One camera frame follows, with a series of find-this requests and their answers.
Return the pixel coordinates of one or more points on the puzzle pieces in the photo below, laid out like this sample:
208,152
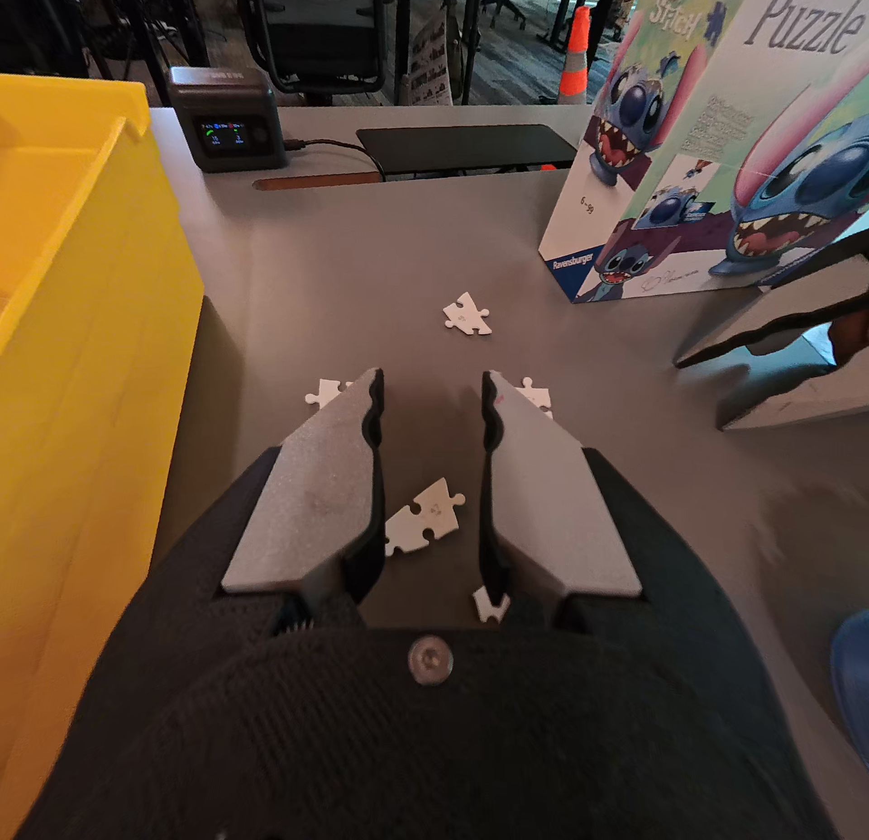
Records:
467,316

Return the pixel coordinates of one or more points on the orange traffic cone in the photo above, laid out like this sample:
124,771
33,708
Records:
576,60

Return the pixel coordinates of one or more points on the yellow plastic bin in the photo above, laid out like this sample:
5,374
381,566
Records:
81,311

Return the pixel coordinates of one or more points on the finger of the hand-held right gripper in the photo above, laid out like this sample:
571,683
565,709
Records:
815,402
801,304

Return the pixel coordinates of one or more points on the grey portable power station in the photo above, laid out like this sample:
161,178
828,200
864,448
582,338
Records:
227,121

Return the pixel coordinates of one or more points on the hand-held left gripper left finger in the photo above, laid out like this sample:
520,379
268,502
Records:
305,514

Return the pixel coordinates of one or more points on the printed cardboard puzzle box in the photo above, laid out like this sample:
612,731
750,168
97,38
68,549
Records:
713,175

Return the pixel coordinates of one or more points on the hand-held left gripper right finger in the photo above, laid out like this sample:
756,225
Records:
557,514

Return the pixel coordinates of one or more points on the white printed bag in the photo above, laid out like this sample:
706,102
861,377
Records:
431,66

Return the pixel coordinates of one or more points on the black desk pad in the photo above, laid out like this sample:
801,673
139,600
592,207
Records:
468,148

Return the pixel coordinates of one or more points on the blue puzzle ball stand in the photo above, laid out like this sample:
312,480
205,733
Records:
852,684

